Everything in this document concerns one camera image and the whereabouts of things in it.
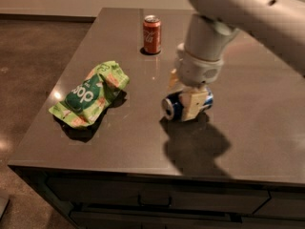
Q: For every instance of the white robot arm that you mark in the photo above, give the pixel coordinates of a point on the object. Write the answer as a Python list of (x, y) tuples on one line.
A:
[(277, 24)]

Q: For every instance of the green crumpled chip bag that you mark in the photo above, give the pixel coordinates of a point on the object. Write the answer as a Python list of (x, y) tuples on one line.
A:
[(85, 103)]

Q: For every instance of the red coca-cola can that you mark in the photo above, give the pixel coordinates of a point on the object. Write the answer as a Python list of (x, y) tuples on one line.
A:
[(152, 34)]

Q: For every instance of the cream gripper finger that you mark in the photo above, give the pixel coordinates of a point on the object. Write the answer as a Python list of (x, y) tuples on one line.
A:
[(192, 100), (173, 79)]

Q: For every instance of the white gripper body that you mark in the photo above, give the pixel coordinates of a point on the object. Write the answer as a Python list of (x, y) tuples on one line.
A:
[(197, 71)]

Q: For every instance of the blue pepsi can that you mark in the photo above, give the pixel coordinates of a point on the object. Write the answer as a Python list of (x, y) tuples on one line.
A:
[(172, 106)]

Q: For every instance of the dark cabinet with drawers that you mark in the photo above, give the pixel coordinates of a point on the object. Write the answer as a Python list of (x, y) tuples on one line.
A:
[(101, 200)]

